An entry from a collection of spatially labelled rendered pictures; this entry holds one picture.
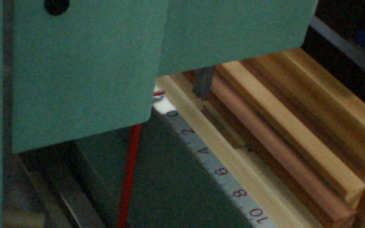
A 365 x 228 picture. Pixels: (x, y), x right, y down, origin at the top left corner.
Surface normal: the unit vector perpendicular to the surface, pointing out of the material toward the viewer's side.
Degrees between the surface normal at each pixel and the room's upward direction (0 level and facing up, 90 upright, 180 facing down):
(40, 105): 90
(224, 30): 90
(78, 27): 90
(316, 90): 90
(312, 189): 0
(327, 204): 0
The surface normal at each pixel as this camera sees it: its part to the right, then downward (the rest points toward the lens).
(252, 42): 0.50, 0.58
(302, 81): -0.85, 0.21
